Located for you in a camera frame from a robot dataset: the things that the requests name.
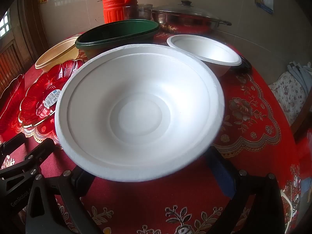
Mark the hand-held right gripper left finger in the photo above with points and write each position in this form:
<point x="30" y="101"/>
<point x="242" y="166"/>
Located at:
<point x="61" y="199"/>

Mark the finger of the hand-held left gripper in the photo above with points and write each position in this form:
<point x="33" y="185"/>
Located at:
<point x="29" y="160"/>
<point x="12" y="143"/>

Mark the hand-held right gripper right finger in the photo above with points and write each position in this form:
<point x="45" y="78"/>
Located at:
<point x="221" y="175"/>

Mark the red plate with label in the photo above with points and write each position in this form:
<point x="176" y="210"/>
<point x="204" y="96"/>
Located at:
<point x="36" y="97"/>

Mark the beige plastic bowl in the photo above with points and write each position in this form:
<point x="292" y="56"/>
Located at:
<point x="56" y="53"/>

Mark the large white foam bowl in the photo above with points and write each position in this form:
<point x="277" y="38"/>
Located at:
<point x="136" y="112"/>

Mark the small white foam bowl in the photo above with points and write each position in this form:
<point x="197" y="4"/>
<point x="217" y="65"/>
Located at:
<point x="207" y="48"/>

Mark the dark green bowl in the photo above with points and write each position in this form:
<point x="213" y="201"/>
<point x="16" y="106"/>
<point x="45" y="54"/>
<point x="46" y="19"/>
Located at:
<point x="117" y="33"/>

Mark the red floral tablecloth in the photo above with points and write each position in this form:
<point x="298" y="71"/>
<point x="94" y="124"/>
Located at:
<point x="243" y="151"/>

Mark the red scalloped plate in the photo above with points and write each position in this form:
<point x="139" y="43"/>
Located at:
<point x="9" y="102"/>

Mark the brown wooden door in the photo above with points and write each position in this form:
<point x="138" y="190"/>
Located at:
<point x="14" y="61"/>

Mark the wooden chair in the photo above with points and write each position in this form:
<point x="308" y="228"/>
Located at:
<point x="302" y="119"/>

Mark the floral cushion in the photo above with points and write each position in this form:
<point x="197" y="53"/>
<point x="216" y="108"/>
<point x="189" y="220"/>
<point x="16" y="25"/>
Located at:
<point x="290" y="95"/>

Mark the black round dish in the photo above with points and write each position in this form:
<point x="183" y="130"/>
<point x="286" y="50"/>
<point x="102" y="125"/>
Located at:
<point x="245" y="64"/>

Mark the barred window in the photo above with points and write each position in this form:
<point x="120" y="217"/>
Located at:
<point x="4" y="24"/>

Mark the grey folded clothes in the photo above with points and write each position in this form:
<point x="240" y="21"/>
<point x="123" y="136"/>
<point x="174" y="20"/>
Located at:
<point x="299" y="75"/>

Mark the steel pot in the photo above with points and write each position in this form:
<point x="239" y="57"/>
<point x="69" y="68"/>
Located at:
<point x="175" y="22"/>

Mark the red thermos flask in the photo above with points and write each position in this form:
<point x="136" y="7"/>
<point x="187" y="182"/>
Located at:
<point x="117" y="0"/>

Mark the clear glass cup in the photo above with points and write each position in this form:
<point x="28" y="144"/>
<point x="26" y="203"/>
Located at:
<point x="136" y="12"/>

